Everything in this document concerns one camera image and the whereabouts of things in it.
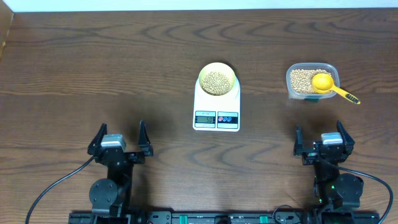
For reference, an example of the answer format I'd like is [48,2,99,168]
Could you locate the soybeans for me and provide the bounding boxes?
[201,68,333,96]

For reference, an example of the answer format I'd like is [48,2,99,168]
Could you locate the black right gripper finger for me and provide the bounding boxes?
[294,125,305,156]
[336,120,355,154]

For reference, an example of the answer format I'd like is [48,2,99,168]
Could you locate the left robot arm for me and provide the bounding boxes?
[88,120,154,218]

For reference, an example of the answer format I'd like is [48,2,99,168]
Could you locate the white digital kitchen scale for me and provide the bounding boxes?
[192,78,241,132]

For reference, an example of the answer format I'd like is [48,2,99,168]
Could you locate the clear plastic container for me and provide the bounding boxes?
[286,62,340,101]

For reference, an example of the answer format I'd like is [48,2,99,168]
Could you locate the black camera cable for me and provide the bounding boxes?
[24,155,97,224]
[317,152,394,224]

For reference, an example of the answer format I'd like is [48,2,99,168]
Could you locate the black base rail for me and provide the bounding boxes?
[68,211,382,224]

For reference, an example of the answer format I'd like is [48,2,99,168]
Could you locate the black left camera cable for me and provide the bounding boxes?
[24,155,97,224]

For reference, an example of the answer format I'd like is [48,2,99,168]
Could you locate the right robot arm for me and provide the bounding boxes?
[294,121,364,210]

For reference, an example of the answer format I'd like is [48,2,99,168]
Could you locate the black right camera cable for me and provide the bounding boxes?
[317,152,394,224]

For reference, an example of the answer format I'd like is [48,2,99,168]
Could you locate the yellow bowl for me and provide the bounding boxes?
[198,62,236,96]

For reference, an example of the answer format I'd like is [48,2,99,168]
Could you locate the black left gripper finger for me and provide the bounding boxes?
[137,120,154,157]
[88,123,108,156]

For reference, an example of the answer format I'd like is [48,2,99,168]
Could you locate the yellow plastic scoop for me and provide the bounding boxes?
[312,73,361,105]

